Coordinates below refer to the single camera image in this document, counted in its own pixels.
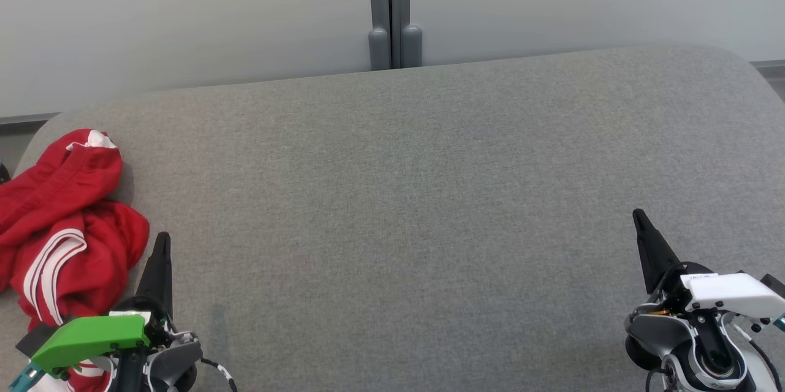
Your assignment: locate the grey post with rounded feet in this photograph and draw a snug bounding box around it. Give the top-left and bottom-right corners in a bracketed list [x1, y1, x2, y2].
[367, 0, 424, 71]

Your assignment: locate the black cable, teal plug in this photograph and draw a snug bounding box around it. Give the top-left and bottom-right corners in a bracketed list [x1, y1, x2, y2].
[745, 314, 785, 392]
[7, 363, 40, 392]

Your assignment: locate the black right cable, teal plug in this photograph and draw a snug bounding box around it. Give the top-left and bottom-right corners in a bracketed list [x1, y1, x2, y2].
[745, 314, 785, 392]

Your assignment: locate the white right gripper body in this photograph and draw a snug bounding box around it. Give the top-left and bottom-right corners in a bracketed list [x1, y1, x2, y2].
[649, 262, 785, 357]

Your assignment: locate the black left cable, teal plug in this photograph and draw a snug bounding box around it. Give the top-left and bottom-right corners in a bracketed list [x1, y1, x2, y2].
[7, 363, 40, 392]

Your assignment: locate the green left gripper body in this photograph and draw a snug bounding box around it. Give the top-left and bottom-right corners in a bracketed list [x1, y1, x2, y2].
[31, 296, 180, 392]

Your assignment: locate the thin black white cable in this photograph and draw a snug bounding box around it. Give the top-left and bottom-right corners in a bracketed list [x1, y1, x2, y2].
[197, 357, 238, 392]

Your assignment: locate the red jersey with white trim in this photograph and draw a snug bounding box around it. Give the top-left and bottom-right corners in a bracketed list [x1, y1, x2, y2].
[0, 199, 151, 392]

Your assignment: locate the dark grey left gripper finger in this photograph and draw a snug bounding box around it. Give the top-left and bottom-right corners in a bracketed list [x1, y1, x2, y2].
[136, 231, 174, 318]

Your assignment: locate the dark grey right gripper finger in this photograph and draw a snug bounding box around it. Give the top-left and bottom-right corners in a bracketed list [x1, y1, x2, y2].
[632, 208, 683, 296]

